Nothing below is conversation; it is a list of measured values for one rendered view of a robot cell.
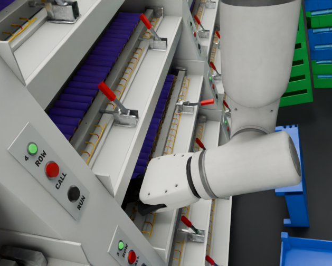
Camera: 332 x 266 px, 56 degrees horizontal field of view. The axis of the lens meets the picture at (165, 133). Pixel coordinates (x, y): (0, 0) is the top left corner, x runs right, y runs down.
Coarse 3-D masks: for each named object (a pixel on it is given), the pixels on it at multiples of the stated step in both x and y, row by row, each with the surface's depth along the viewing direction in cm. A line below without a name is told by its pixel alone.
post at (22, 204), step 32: (0, 64) 30; (0, 96) 30; (32, 96) 34; (0, 128) 29; (0, 160) 29; (64, 160) 37; (0, 192) 30; (32, 192) 32; (96, 192) 41; (0, 224) 35; (32, 224) 34; (64, 224) 35; (96, 224) 40; (128, 224) 47; (96, 256) 39
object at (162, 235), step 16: (176, 64) 98; (192, 64) 97; (192, 80) 97; (192, 96) 91; (176, 128) 82; (192, 128) 81; (176, 144) 77; (128, 208) 65; (160, 224) 62; (160, 240) 60; (160, 256) 55
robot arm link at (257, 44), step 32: (224, 0) 35; (256, 0) 32; (288, 0) 32; (224, 32) 37; (256, 32) 34; (288, 32) 34; (224, 64) 39; (256, 64) 36; (288, 64) 37; (256, 96) 38; (256, 128) 52
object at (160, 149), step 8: (184, 72) 96; (176, 80) 93; (176, 88) 90; (176, 96) 87; (184, 96) 90; (168, 112) 82; (168, 120) 80; (168, 128) 78; (160, 136) 76; (160, 144) 74; (160, 152) 72; (136, 216) 61; (144, 216) 61; (136, 224) 59; (152, 224) 61
